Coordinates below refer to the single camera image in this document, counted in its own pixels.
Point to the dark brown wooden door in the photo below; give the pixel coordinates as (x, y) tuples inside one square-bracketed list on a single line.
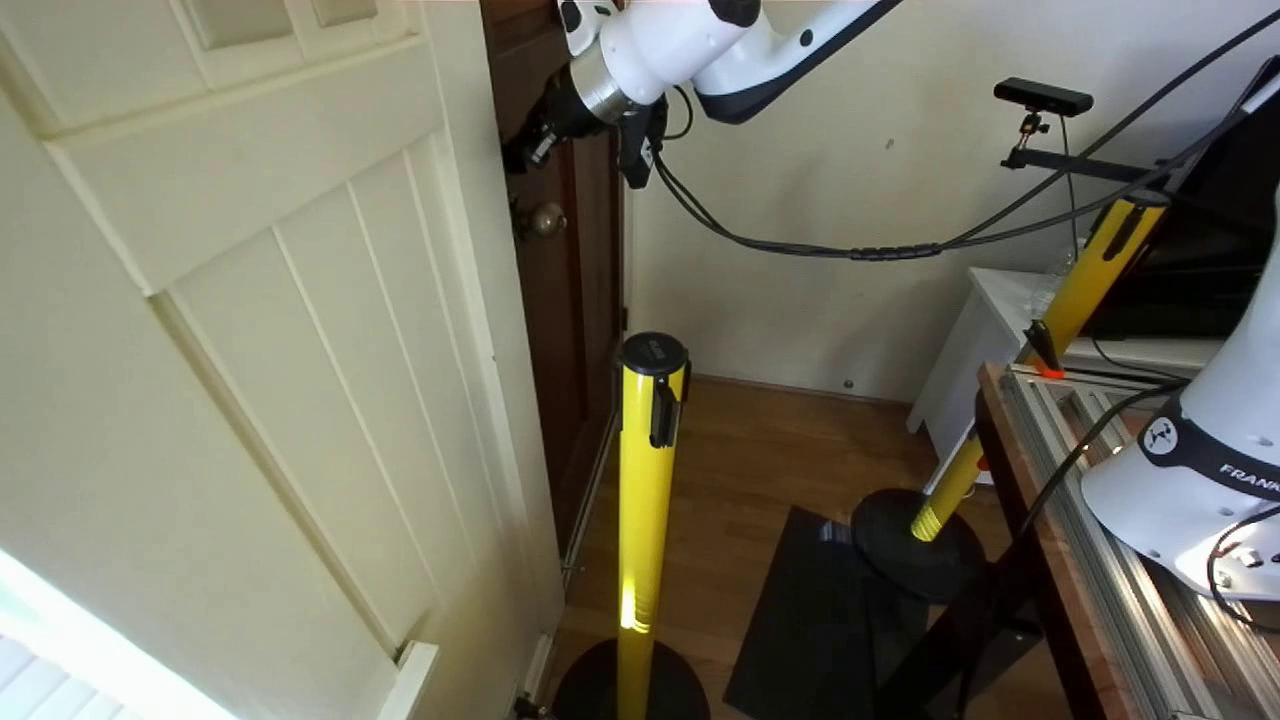
[(585, 294)]

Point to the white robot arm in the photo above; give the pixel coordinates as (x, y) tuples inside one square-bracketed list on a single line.
[(667, 43)]

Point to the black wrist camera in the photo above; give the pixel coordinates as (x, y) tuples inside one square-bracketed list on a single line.
[(642, 146)]

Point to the table with aluminium rails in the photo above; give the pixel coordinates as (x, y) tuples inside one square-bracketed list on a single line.
[(1105, 602)]

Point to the white panelled door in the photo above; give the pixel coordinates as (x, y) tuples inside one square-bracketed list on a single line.
[(242, 332)]

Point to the brass door knob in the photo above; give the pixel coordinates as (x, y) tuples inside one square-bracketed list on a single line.
[(550, 219)]

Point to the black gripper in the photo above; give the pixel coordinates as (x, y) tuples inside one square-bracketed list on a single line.
[(550, 126)]

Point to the black floor mat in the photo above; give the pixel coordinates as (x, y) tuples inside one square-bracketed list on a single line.
[(801, 627)]

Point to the yellow black stanchion post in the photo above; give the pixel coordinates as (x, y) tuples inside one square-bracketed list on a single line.
[(644, 507), (1065, 307)]

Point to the black monitor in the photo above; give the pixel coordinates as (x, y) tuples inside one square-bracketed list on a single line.
[(1207, 243)]

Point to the black camera on stand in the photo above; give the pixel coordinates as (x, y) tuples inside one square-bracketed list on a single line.
[(1043, 97)]

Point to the white cabinet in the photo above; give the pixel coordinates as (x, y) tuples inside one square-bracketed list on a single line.
[(983, 344)]

